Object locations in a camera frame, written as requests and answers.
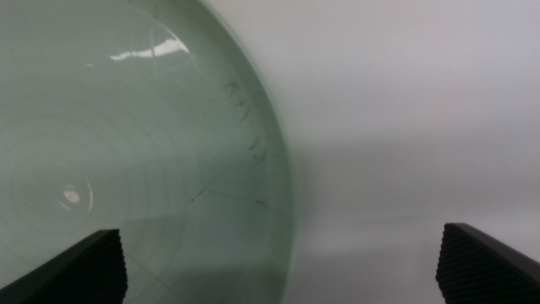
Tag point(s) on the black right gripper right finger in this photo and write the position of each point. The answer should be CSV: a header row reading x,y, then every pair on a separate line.
x,y
485,270

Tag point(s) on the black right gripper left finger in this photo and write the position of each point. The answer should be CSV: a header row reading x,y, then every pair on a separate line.
x,y
76,274

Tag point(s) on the pale green shallow bowl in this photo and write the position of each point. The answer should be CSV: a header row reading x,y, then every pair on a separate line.
x,y
126,126

